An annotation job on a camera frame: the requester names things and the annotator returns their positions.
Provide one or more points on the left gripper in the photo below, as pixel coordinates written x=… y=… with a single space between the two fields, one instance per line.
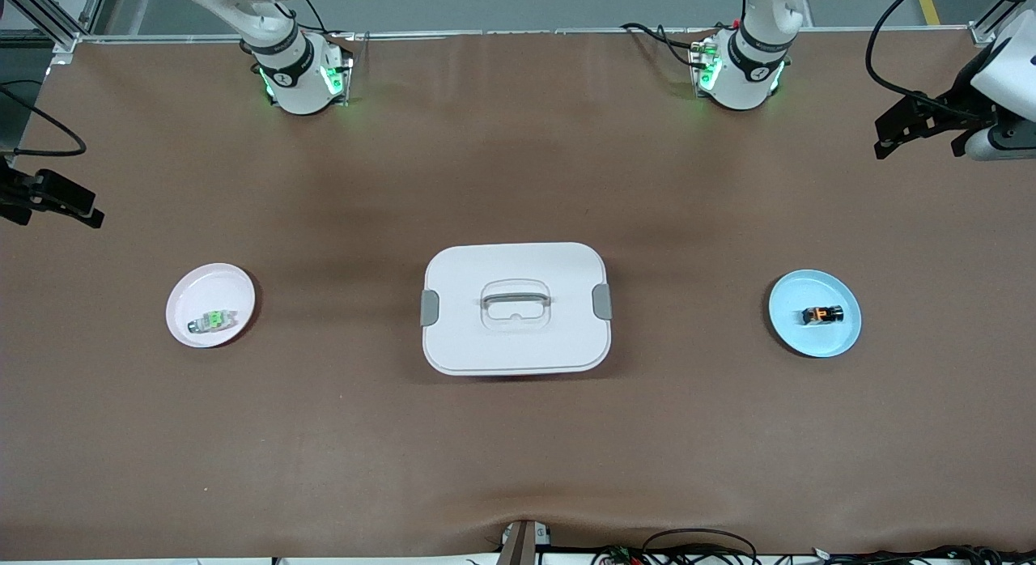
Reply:
x=960 y=104

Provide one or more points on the orange and black switch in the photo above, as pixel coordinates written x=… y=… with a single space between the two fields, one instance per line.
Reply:
x=821 y=315

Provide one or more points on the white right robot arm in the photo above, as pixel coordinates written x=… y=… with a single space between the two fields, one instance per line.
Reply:
x=291 y=71

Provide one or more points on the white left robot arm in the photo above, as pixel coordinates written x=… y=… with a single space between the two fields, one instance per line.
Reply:
x=753 y=71

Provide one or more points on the pink round plate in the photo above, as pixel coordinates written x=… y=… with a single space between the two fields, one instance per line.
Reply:
x=202 y=288

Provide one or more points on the blue round plate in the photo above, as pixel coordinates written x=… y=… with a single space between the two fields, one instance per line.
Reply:
x=809 y=340

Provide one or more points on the white lidded box grey latches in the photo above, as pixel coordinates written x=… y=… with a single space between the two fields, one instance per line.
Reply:
x=518 y=346

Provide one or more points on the brown table mat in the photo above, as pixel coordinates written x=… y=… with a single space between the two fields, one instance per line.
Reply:
x=518 y=452

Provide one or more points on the green and clear switch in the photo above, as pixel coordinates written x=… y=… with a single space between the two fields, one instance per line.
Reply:
x=212 y=320

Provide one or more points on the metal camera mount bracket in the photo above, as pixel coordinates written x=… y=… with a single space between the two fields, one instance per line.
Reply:
x=518 y=545

